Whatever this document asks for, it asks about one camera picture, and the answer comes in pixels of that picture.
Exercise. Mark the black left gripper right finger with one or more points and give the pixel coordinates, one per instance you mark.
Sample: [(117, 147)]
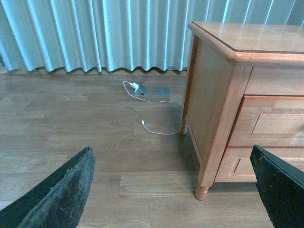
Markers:
[(281, 188)]

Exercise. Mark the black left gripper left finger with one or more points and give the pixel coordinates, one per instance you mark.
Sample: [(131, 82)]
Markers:
[(56, 202)]

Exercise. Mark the wooden top drawer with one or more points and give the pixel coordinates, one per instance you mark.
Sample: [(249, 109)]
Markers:
[(269, 121)]

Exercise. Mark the wooden drawer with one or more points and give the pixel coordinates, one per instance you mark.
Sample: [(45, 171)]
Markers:
[(269, 121), (236, 165)]

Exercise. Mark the wooden lower drawer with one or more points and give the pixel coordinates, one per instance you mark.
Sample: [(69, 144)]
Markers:
[(236, 165)]

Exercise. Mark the wooden nightstand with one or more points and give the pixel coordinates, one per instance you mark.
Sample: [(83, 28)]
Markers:
[(227, 62)]

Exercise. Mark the white floor charger plug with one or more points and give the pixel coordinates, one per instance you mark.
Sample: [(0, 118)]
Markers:
[(135, 86)]

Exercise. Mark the open grey floor socket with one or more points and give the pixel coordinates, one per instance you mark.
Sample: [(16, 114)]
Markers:
[(142, 90)]

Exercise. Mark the closed grey floor socket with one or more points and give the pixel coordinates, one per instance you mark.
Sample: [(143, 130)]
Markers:
[(161, 91)]

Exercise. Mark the grey pleated curtain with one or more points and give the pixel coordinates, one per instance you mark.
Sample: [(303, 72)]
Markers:
[(113, 34)]

